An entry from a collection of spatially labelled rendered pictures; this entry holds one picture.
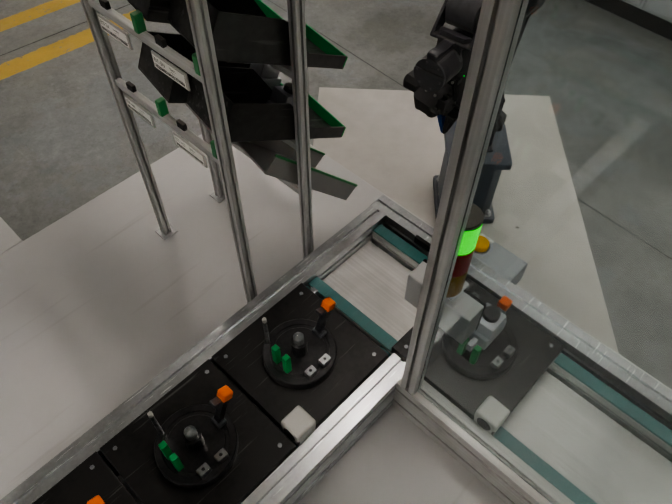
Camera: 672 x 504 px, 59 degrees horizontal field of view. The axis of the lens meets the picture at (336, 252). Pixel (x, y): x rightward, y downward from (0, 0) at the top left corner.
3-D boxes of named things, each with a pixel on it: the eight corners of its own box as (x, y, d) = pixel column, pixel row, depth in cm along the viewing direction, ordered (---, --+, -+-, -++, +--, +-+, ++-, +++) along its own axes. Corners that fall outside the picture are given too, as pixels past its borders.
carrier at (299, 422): (301, 287, 126) (299, 251, 116) (388, 359, 115) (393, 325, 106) (211, 362, 115) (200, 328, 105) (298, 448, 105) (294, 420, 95)
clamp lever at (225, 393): (219, 412, 104) (226, 383, 99) (226, 420, 103) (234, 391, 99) (202, 422, 101) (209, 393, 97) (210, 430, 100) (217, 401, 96)
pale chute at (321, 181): (313, 167, 142) (324, 152, 141) (346, 200, 136) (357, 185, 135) (229, 136, 119) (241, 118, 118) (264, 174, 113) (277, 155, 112)
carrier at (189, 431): (210, 363, 115) (198, 330, 105) (296, 449, 105) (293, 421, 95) (101, 453, 104) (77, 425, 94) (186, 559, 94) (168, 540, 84)
